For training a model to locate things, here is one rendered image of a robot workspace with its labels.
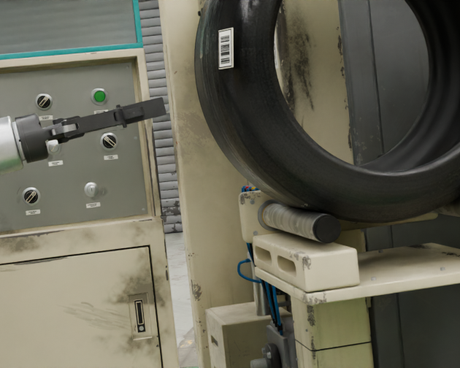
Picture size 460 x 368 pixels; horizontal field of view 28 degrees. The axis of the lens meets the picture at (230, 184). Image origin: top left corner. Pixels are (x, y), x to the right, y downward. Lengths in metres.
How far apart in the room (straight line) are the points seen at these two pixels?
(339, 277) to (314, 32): 0.57
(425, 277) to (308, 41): 0.56
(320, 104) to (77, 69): 0.56
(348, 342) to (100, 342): 0.54
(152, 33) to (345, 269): 9.41
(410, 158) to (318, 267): 0.42
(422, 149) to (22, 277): 0.87
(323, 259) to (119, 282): 0.68
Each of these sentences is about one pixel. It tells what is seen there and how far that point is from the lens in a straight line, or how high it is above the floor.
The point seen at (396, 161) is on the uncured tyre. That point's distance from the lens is 1.77.
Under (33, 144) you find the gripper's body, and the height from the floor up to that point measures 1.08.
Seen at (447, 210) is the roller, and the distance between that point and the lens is 1.64.
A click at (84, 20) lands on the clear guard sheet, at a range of 2.03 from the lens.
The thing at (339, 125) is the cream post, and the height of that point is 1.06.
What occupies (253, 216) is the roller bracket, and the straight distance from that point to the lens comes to 1.75.
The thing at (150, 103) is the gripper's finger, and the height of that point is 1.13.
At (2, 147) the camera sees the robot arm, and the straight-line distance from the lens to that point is 1.45.
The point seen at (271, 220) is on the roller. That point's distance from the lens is 1.68.
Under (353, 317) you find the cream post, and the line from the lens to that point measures 1.86.
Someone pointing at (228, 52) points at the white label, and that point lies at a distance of 1.42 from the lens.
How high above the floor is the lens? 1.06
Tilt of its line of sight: 3 degrees down
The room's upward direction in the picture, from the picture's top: 6 degrees counter-clockwise
